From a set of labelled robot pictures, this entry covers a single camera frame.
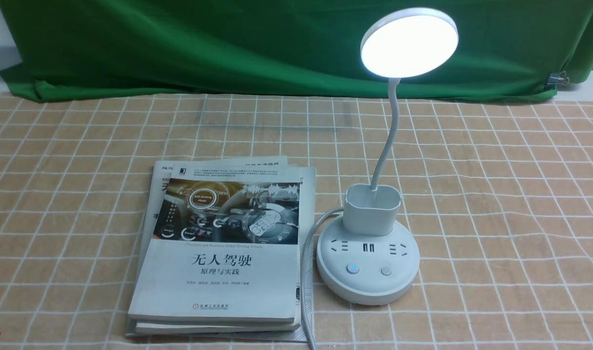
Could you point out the metal binder clip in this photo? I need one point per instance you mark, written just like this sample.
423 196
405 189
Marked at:
557 79

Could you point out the top self-driving textbook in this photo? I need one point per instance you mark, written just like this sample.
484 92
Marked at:
218 272

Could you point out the green backdrop cloth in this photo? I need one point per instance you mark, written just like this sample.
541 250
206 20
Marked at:
90 49

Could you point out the white desk lamp with sockets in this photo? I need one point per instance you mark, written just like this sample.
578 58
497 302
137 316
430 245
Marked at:
365 255

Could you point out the checkered orange tablecloth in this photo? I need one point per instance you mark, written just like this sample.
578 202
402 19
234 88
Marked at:
498 197

